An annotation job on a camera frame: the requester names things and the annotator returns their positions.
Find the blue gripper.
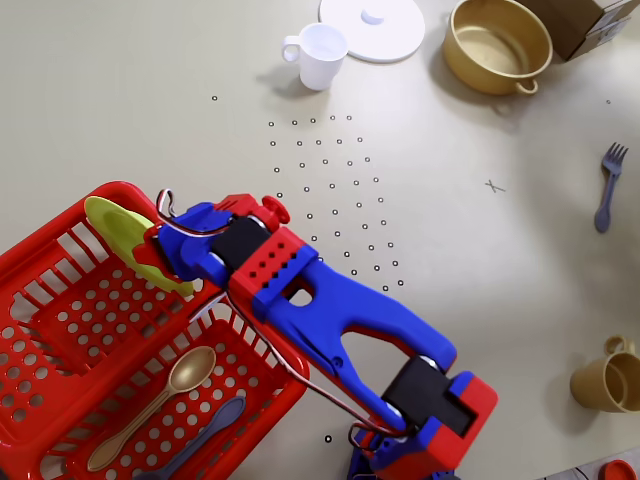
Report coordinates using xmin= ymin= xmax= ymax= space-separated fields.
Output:
xmin=131 ymin=202 xmax=234 ymax=283

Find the green plastic plate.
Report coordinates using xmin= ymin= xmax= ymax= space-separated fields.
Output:
xmin=83 ymin=196 xmax=196 ymax=299

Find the gold plastic spoon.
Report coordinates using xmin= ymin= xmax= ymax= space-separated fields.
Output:
xmin=87 ymin=345 xmax=218 ymax=473

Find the blue-grey plastic spoon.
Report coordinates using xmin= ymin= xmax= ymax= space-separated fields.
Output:
xmin=132 ymin=396 xmax=248 ymax=480

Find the red plastic dish rack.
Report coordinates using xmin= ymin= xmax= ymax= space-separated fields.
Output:
xmin=0 ymin=180 xmax=311 ymax=480

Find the white plastic cup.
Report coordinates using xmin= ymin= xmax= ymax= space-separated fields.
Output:
xmin=282 ymin=22 xmax=350 ymax=92

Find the white round pot lid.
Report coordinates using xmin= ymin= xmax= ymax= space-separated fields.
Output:
xmin=318 ymin=0 xmax=427 ymax=64

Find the gold plastic pot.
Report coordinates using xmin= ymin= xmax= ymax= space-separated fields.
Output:
xmin=442 ymin=0 xmax=555 ymax=98

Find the beige plastic mug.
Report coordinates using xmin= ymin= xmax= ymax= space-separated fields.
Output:
xmin=570 ymin=333 xmax=640 ymax=414

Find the blue-grey plastic fork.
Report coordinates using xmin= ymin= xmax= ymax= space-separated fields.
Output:
xmin=594 ymin=142 xmax=630 ymax=234

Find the brown cardboard box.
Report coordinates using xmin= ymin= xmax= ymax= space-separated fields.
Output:
xmin=514 ymin=0 xmax=634 ymax=62

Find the red round object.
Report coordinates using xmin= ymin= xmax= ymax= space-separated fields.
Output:
xmin=601 ymin=459 xmax=639 ymax=480

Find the red white black servo cable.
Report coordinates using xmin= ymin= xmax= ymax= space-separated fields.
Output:
xmin=188 ymin=292 xmax=419 ymax=439
xmin=156 ymin=188 xmax=229 ymax=237

